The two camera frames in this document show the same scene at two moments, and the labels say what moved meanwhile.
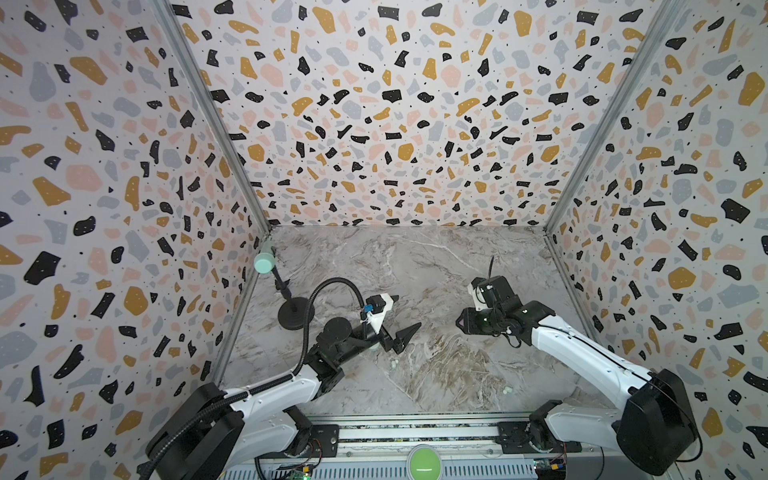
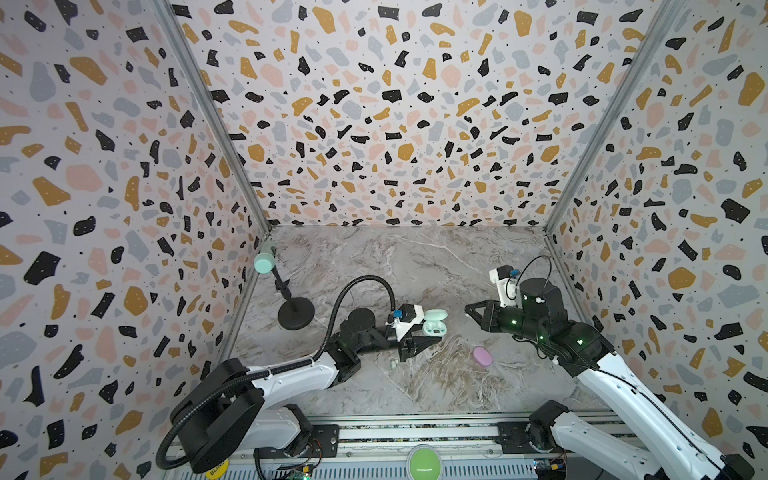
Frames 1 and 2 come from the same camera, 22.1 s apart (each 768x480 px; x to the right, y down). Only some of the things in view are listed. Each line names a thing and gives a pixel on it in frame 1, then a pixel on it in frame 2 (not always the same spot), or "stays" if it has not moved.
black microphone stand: [291, 313] stays
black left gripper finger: [407, 333] → [420, 343]
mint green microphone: [265, 261] stays
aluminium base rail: [486, 446] stays
